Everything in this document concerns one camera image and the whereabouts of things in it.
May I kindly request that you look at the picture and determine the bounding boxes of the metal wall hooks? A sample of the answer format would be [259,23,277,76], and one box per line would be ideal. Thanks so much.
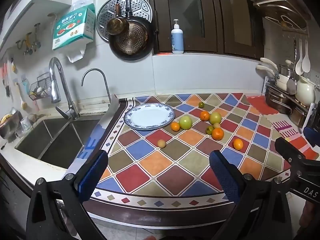
[15,23,42,56]

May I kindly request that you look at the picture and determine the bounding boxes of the steel kitchen sink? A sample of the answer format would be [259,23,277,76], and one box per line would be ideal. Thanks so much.
[14,118,104,170]

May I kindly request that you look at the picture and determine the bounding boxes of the pink striped mat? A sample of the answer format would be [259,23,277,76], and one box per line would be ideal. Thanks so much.
[269,115,320,161]

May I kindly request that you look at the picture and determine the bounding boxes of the blue rimmed white plate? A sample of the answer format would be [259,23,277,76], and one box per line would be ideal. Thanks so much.
[123,103,175,131]

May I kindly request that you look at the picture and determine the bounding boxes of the black frying pan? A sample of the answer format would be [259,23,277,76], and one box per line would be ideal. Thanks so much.
[108,0,155,61]

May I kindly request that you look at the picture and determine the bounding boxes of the green paper towel pack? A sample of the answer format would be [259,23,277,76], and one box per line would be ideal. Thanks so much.
[52,5,97,63]

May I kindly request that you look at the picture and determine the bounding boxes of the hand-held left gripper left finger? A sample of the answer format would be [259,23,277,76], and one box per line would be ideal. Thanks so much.
[26,150,109,240]

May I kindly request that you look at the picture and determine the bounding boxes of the dark wooden window frame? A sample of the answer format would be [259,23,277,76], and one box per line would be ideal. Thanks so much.
[146,0,265,60]

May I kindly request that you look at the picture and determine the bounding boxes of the red foam mat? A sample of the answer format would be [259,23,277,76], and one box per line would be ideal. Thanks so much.
[246,95,279,115]

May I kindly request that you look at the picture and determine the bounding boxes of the large chrome faucet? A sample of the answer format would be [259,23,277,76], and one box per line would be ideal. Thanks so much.
[49,57,79,120]

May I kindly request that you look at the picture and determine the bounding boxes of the silver foil strip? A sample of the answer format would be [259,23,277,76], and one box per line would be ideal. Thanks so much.
[66,94,120,178]

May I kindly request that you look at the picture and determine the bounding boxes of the glass cup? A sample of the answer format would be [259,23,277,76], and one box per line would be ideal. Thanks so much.
[20,117,32,130]

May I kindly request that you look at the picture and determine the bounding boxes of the steel pot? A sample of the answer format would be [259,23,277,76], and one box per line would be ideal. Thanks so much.
[290,102,310,128]
[265,90,293,115]

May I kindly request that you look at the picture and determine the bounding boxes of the large green apple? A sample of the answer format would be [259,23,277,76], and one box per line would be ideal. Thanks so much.
[179,115,193,130]

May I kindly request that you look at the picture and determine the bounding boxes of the metal spatula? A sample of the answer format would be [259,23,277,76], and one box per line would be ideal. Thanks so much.
[287,37,298,95]

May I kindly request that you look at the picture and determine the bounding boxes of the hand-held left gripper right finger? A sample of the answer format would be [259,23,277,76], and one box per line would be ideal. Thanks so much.
[209,150,293,240]

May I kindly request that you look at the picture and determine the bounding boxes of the round metal steamer rack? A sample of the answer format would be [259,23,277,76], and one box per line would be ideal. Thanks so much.
[96,0,153,40]

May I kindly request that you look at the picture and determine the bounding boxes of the copper colander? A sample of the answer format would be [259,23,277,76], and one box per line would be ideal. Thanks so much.
[117,21,148,55]

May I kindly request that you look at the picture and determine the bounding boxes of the white ladle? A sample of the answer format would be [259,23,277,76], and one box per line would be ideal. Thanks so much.
[296,39,304,75]

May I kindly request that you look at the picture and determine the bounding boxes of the blue white pump bottle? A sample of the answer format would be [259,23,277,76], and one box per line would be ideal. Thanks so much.
[171,19,184,55]

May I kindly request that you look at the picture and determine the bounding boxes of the black wire basket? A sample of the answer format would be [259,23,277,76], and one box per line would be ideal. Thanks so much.
[29,72,54,101]

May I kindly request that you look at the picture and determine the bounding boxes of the metal bowl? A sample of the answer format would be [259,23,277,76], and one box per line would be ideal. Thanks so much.
[0,114,23,140]

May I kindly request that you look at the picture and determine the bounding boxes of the cream handled saucepan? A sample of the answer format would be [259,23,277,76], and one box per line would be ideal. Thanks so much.
[260,57,294,78]
[256,65,292,92]

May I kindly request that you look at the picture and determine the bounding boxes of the white rice paddle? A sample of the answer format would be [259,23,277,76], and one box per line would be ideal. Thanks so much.
[302,39,311,73]

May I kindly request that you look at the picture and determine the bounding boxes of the white jug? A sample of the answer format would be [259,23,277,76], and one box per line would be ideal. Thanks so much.
[296,76,316,107]

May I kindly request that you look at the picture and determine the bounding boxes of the colourful checked table mat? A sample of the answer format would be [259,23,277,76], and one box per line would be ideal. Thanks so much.
[75,93,295,228]

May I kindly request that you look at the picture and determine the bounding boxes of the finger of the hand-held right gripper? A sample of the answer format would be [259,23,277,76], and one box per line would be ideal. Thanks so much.
[274,137,307,180]
[303,127,320,155]

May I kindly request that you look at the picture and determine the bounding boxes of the yellow dish brush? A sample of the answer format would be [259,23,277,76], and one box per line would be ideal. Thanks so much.
[16,81,28,109]

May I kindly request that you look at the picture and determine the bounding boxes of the slim chrome faucet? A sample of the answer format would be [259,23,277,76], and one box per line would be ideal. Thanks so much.
[81,68,112,105]

